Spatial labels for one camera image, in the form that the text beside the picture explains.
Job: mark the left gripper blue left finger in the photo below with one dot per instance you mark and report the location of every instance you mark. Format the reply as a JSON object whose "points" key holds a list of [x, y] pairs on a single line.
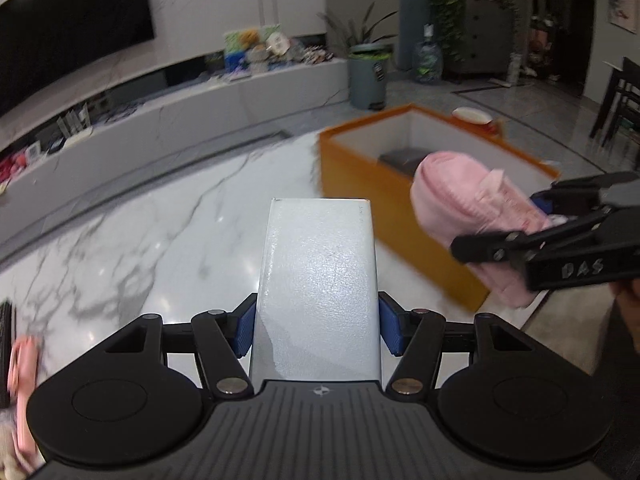
{"points": [[243, 323]]}

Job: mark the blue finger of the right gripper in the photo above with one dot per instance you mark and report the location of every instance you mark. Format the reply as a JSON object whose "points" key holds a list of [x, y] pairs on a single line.
{"points": [[499, 246], [578, 197]]}

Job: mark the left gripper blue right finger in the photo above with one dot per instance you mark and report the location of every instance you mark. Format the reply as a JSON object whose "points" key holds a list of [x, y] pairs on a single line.
{"points": [[396, 326]]}

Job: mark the pink small backpack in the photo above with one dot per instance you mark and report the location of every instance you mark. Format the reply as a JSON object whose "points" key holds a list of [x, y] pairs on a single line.
{"points": [[452, 194]]}

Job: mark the long white box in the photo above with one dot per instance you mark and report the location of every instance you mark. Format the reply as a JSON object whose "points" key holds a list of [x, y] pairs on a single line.
{"points": [[317, 305]]}

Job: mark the person's right hand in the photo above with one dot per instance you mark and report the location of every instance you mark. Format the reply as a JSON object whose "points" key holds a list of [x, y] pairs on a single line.
{"points": [[627, 296]]}

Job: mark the dark dining chair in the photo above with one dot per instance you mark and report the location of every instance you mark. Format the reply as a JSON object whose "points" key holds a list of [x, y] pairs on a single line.
{"points": [[620, 104]]}

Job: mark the red mug white interior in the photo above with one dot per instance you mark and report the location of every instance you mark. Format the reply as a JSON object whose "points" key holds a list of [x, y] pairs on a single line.
{"points": [[474, 116]]}

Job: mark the water jug bottle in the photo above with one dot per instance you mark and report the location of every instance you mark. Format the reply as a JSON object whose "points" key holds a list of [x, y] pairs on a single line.
{"points": [[427, 58]]}

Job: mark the grey trash bin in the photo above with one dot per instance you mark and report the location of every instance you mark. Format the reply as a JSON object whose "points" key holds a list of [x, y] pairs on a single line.
{"points": [[367, 71]]}

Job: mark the pink handheld fan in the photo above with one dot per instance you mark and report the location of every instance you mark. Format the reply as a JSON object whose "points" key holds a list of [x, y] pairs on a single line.
{"points": [[22, 382]]}

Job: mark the black remote keyboard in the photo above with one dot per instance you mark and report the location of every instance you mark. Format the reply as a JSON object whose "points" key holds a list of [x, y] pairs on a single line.
{"points": [[7, 327]]}

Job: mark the green potted plant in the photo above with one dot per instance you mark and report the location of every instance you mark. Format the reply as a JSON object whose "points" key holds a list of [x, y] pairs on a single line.
{"points": [[345, 36]]}

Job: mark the white router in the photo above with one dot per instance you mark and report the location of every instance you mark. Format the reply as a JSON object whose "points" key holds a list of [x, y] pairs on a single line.
{"points": [[75, 122]]}

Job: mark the round white fan sign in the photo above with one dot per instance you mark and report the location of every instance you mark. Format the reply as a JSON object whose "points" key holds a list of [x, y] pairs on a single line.
{"points": [[278, 44]]}

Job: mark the small bear plush on shelf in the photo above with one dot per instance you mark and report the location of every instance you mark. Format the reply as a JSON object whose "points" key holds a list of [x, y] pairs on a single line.
{"points": [[248, 38]]}

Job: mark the black television screen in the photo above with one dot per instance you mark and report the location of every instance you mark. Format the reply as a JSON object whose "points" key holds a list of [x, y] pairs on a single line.
{"points": [[42, 41]]}

